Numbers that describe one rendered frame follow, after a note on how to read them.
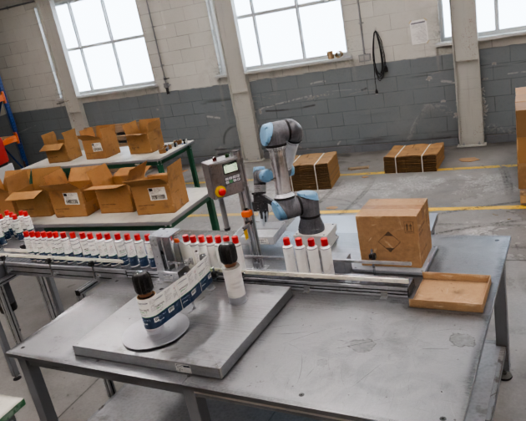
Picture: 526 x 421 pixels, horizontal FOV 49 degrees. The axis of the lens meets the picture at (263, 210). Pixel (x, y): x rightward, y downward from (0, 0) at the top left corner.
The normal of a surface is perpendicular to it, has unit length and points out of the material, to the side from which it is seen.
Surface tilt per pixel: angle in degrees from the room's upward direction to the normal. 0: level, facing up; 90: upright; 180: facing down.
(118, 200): 90
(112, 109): 90
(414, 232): 90
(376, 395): 0
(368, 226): 90
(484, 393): 0
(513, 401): 0
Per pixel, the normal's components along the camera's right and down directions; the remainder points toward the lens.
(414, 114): -0.39, 0.37
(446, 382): -0.18, -0.93
